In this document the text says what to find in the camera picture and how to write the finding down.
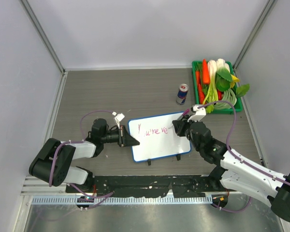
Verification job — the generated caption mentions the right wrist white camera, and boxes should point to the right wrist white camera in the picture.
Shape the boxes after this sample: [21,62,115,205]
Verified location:
[187,104,206,122]

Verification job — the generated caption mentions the green toy leafy vegetable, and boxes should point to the green toy leafy vegetable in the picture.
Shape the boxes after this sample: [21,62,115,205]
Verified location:
[216,67,250,98]

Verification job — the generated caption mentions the small orange toy carrot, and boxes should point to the small orange toy carrot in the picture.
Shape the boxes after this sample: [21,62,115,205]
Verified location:
[195,71,205,104]

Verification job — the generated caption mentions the pale green toy beans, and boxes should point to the pale green toy beans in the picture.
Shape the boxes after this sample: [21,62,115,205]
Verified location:
[214,89,237,110]

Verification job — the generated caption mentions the large orange toy carrot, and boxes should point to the large orange toy carrot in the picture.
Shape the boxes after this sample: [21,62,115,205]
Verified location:
[202,59,210,85]

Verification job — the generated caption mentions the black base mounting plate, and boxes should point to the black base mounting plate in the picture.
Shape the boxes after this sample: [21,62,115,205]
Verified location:
[75,175,226,198]

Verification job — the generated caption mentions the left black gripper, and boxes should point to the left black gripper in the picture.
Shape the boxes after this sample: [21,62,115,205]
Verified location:
[101,125,139,147]

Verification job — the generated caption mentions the blue silver energy drink can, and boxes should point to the blue silver energy drink can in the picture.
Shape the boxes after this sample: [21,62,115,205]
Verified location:
[176,84,189,105]

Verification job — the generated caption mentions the blue framed whiteboard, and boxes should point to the blue framed whiteboard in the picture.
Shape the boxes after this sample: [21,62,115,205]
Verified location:
[128,112,191,162]

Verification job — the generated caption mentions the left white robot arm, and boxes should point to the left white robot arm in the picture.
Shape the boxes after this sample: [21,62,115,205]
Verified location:
[29,118,140,193]

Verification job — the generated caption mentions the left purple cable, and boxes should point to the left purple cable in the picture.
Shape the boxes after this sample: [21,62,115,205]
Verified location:
[48,110,116,210]

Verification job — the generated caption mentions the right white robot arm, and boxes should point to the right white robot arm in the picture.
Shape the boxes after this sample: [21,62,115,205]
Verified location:
[172,116,290,222]

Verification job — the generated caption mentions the green plastic tray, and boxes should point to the green plastic tray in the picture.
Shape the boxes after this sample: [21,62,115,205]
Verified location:
[192,61,243,115]

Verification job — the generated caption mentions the wrist white camera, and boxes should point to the wrist white camera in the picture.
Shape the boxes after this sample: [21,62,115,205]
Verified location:
[112,111,125,128]
[187,104,206,122]

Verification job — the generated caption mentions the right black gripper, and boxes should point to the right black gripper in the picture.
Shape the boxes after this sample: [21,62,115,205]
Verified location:
[173,115,202,152]

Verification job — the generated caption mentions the white slotted cable duct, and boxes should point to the white slotted cable duct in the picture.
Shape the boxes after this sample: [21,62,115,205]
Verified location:
[31,195,212,205]

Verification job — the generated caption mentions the magenta capped marker pen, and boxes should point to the magenta capped marker pen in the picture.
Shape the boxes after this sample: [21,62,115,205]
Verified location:
[176,109,190,121]

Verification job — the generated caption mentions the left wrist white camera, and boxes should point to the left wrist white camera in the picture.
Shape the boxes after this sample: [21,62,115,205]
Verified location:
[112,111,125,128]

